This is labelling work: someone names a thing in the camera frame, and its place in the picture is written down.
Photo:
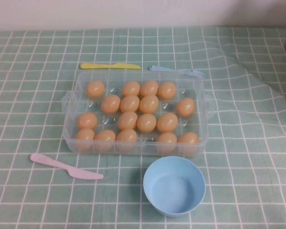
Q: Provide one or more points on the tan plastic egg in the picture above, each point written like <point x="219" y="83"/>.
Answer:
<point x="87" y="120"/>
<point x="149" y="88"/>
<point x="188" y="142"/>
<point x="127" y="121"/>
<point x="129" y="103"/>
<point x="146" y="122"/>
<point x="166" y="142"/>
<point x="167" y="90"/>
<point x="131" y="88"/>
<point x="126" y="139"/>
<point x="105" y="139"/>
<point x="167" y="122"/>
<point x="149" y="104"/>
<point x="110" y="104"/>
<point x="95" y="88"/>
<point x="84" y="138"/>
<point x="186" y="107"/>

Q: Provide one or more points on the clear plastic egg box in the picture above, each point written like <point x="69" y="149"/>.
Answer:
<point x="146" y="141"/>

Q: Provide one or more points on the clear plastic egg tray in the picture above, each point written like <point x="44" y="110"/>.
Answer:
<point x="26" y="71"/>

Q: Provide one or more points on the blue plastic fork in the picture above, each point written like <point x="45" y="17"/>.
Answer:
<point x="162" y="69"/>

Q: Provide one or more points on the yellow plastic knife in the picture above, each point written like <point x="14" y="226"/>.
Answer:
<point x="97" y="65"/>

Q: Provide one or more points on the blue plastic bowl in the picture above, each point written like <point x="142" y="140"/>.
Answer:
<point x="174" y="186"/>

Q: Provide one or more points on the pink plastic knife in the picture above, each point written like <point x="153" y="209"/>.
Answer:
<point x="62" y="165"/>

